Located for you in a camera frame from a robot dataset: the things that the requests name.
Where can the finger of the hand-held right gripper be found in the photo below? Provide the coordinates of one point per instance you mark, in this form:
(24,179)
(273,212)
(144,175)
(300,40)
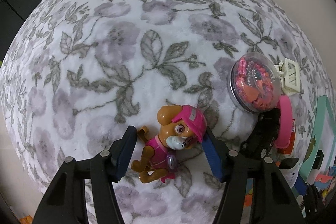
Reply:
(300,186)

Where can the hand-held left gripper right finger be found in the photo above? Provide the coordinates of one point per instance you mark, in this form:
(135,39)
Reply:
(214,158)

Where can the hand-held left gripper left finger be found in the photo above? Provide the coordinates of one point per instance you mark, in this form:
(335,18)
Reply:
(123,161)

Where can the pink brown puppy toy figure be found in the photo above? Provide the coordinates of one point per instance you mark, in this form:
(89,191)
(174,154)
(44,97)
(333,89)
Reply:
(157,153)

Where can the red white toy bottle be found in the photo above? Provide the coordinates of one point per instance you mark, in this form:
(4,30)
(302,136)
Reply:
(292,140)

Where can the pink smart band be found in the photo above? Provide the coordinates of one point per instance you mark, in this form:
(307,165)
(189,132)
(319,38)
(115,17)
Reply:
(286,119)

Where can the white tray with green rim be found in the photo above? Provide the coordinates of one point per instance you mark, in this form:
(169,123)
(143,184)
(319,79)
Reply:
(323,113)

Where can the cream hair claw clip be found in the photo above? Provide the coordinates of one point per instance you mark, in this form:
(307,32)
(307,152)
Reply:
(288,88)

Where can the white grey whale toy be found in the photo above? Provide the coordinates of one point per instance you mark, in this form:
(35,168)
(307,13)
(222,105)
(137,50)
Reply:
(291,174)

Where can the black toy car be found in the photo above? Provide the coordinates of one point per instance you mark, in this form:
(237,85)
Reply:
(260,137)

